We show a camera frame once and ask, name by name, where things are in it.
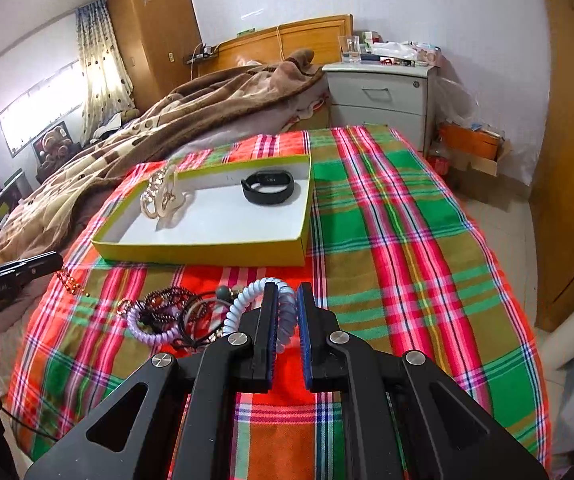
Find small headboard shelf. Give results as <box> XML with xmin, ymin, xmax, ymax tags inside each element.
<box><xmin>184</xmin><ymin>42</ymin><xmax>220</xmax><ymax>64</ymax></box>

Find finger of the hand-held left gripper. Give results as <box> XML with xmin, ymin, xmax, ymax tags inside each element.
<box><xmin>0</xmin><ymin>251</ymin><xmax>64</xmax><ymax>283</ymax></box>

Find plaid cloth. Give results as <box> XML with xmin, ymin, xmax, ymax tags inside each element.
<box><xmin>4</xmin><ymin>125</ymin><xmax>552</xmax><ymax>480</ymax></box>

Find clear drinking glass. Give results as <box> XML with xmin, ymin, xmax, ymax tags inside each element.
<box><xmin>338</xmin><ymin>35</ymin><xmax>360</xmax><ymax>64</ymax></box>

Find white plastic bag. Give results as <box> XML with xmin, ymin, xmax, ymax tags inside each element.
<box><xmin>369</xmin><ymin>40</ymin><xmax>418</xmax><ymax>62</ymax></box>

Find yellow cardboard box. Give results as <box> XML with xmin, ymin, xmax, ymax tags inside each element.
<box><xmin>91</xmin><ymin>152</ymin><xmax>314</xmax><ymax>267</ymax></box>

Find pile of teddy bears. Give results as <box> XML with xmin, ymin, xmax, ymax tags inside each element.
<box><xmin>32</xmin><ymin>127</ymin><xmax>82</xmax><ymax>172</ymax></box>

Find purple spiral hair tie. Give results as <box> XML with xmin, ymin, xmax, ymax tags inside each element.
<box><xmin>126</xmin><ymin>304</ymin><xmax>190</xmax><ymax>347</ymax></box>

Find window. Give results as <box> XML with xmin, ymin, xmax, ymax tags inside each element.
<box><xmin>0</xmin><ymin>60</ymin><xmax>86</xmax><ymax>158</ymax></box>

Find wooden wardrobe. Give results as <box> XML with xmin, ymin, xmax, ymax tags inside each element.
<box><xmin>107</xmin><ymin>0</ymin><xmax>204</xmax><ymax>112</ymax></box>

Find black smart band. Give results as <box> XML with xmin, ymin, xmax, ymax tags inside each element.
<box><xmin>241</xmin><ymin>170</ymin><xmax>296</xmax><ymax>205</ymax></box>

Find brown printed blanket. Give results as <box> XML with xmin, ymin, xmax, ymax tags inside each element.
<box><xmin>0</xmin><ymin>49</ymin><xmax>325</xmax><ymax>268</ymax></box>

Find dark beaded bracelet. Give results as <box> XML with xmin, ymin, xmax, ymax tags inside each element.
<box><xmin>117</xmin><ymin>286</ymin><xmax>218</xmax><ymax>326</ymax></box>

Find grey nightstand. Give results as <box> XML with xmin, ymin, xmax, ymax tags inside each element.
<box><xmin>322</xmin><ymin>60</ymin><xmax>440</xmax><ymax>157</ymax></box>

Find gold chain bracelet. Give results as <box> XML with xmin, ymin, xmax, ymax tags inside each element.
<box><xmin>56</xmin><ymin>269</ymin><xmax>92</xmax><ymax>297</ymax></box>

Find clear plastic bag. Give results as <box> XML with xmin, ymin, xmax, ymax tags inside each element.
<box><xmin>432</xmin><ymin>77</ymin><xmax>478</xmax><ymax>128</ymax></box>

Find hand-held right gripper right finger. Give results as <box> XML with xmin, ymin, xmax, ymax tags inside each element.
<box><xmin>295</xmin><ymin>282</ymin><xmax>550</xmax><ymax>480</ymax></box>

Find blue spiral hair tie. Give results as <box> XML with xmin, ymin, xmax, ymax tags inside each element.
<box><xmin>226</xmin><ymin>277</ymin><xmax>298</xmax><ymax>356</ymax></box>

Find brown cardboard box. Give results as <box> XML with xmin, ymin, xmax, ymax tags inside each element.
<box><xmin>449</xmin><ymin>137</ymin><xmax>514</xmax><ymax>179</ymax></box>

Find patterned curtain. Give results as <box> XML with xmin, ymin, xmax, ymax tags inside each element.
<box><xmin>76</xmin><ymin>0</ymin><xmax>135</xmax><ymax>146</ymax></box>

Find wooden headboard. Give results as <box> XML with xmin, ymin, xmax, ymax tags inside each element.
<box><xmin>214</xmin><ymin>14</ymin><xmax>355</xmax><ymax>68</ymax></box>

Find clear gold hair claw clip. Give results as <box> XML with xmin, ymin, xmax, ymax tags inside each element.
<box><xmin>139</xmin><ymin>166</ymin><xmax>188</xmax><ymax>220</ymax></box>

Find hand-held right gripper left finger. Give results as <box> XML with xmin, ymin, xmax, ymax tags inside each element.
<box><xmin>23</xmin><ymin>281</ymin><xmax>280</xmax><ymax>480</ymax></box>

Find black hair tie with bead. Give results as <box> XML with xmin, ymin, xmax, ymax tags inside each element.
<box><xmin>177</xmin><ymin>285</ymin><xmax>240</xmax><ymax>351</ymax></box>

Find black cable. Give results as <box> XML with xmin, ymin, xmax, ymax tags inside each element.
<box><xmin>0</xmin><ymin>407</ymin><xmax>60</xmax><ymax>433</ymax></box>

